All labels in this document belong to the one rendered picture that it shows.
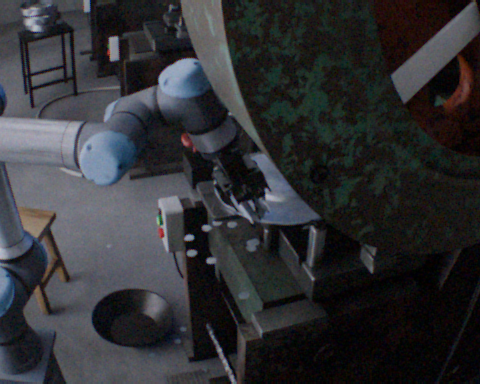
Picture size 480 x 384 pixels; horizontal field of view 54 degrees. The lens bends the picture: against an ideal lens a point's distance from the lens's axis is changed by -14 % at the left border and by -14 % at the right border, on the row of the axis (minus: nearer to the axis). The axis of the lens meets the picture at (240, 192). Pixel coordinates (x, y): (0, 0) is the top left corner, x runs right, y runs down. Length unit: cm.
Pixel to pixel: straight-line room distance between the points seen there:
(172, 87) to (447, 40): 43
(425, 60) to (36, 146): 57
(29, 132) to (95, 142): 14
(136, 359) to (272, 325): 87
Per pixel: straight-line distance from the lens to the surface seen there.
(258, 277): 113
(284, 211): 108
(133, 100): 87
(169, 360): 181
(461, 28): 65
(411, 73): 62
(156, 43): 260
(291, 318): 105
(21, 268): 121
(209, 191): 114
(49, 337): 132
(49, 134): 81
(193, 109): 84
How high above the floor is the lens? 138
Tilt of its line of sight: 32 degrees down
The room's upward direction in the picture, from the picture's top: 1 degrees clockwise
